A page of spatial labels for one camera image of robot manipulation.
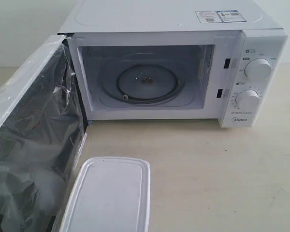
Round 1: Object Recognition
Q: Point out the white plastic lidded container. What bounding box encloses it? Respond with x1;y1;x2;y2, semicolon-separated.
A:
59;157;151;232

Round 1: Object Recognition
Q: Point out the white microwave door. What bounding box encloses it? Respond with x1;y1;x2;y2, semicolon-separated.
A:
0;35;84;232

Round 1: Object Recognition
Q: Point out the white microwave oven body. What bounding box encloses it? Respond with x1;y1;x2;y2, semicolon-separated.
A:
59;0;288;128

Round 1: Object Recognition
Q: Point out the lower white control knob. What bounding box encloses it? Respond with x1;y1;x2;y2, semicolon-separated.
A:
235;90;260;110

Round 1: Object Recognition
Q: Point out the white control knob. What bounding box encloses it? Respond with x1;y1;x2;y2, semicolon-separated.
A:
245;58;272;80
235;90;260;110

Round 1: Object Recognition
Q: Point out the upper white control knob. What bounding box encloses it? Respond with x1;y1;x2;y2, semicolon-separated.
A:
245;58;272;80

